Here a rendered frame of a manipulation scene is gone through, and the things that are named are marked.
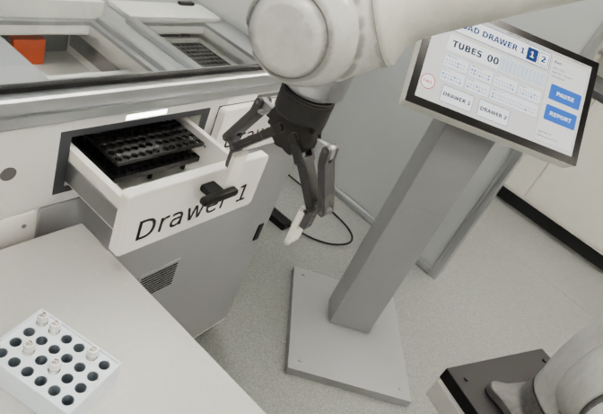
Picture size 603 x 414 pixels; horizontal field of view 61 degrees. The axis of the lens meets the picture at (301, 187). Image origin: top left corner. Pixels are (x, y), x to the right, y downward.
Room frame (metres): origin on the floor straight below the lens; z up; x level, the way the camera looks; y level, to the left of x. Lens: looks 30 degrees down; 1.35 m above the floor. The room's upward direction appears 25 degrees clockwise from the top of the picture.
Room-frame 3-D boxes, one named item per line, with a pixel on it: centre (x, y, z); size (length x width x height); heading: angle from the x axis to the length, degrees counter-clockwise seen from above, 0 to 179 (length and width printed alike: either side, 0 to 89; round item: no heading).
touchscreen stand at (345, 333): (1.45, -0.38, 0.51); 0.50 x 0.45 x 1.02; 11
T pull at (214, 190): (0.64, 0.12, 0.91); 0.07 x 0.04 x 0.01; 155
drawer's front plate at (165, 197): (0.65, 0.14, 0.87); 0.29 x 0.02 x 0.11; 155
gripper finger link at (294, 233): (0.61, -0.02, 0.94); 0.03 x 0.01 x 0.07; 155
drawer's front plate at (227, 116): (1.00, 0.13, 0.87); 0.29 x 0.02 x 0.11; 155
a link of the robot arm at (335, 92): (0.64, 0.04, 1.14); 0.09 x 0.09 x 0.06
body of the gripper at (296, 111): (0.64, 0.04, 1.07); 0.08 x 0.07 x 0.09; 65
